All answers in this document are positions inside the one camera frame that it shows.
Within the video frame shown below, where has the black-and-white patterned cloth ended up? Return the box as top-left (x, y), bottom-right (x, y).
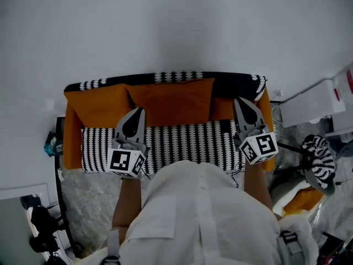
top-left (301, 134), bottom-right (338, 189)

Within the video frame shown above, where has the small black bag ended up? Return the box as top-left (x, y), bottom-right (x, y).
top-left (20, 194), bottom-right (42, 210)

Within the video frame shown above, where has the orange fabric bundle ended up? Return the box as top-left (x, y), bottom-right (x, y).
top-left (284, 188), bottom-right (325, 214)

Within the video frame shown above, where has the white appliance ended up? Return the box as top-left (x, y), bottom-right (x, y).
top-left (281, 79), bottom-right (347, 129)

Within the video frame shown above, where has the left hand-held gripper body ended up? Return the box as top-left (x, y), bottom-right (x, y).
top-left (106, 139), bottom-right (151, 179)

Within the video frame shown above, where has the grey white cushion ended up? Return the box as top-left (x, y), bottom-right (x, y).
top-left (271, 181), bottom-right (312, 218)

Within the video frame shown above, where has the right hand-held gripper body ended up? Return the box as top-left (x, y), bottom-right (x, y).
top-left (233, 124), bottom-right (279, 166)

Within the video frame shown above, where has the orange sofa with striped cover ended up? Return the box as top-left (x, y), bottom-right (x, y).
top-left (63, 71), bottom-right (268, 175)

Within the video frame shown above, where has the black metal chair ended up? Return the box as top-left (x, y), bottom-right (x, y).
top-left (275, 141), bottom-right (336, 197)

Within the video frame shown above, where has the person's left forearm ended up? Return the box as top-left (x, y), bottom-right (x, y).
top-left (111, 177), bottom-right (143, 229)

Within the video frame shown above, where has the teal box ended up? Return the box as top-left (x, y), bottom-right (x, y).
top-left (43, 131), bottom-right (65, 157)

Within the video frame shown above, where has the person's white shirt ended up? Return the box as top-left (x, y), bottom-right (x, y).
top-left (118, 160), bottom-right (320, 265)

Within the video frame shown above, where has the person's right forearm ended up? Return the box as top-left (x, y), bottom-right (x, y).
top-left (244, 163), bottom-right (274, 212)

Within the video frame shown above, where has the grey harness strap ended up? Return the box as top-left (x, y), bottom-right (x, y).
top-left (278, 230), bottom-right (304, 256)
top-left (107, 227), bottom-right (121, 265)

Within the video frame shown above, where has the white cable bundle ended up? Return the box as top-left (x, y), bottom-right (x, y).
top-left (271, 103), bottom-right (285, 137)

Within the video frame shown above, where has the white red plastic bag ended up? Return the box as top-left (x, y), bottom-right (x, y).
top-left (332, 65), bottom-right (353, 110)

